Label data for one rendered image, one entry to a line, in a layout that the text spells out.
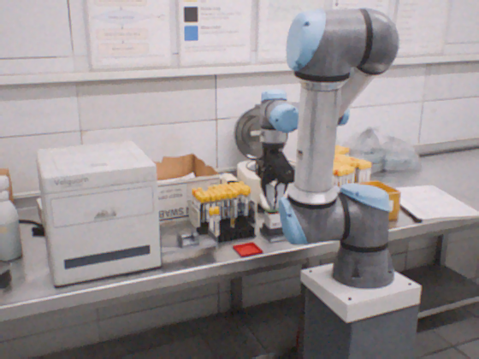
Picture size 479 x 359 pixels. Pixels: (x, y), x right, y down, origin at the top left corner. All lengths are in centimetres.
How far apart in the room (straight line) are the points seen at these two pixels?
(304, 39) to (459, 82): 179
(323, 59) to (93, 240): 73
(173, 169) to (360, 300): 100
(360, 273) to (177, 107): 104
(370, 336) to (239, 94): 113
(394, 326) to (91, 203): 80
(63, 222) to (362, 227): 72
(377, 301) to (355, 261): 10
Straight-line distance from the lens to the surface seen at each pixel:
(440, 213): 191
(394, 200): 181
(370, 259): 129
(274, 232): 162
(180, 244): 149
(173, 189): 171
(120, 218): 138
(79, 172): 133
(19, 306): 140
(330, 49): 106
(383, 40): 110
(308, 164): 116
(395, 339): 139
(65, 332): 226
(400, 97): 254
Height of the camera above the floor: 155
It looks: 18 degrees down
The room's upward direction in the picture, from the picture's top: straight up
